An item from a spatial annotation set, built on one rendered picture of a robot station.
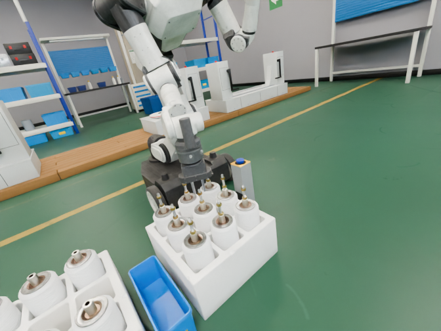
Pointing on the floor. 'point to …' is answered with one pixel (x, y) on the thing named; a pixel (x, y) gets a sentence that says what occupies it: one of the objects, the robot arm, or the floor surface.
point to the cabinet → (140, 91)
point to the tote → (151, 104)
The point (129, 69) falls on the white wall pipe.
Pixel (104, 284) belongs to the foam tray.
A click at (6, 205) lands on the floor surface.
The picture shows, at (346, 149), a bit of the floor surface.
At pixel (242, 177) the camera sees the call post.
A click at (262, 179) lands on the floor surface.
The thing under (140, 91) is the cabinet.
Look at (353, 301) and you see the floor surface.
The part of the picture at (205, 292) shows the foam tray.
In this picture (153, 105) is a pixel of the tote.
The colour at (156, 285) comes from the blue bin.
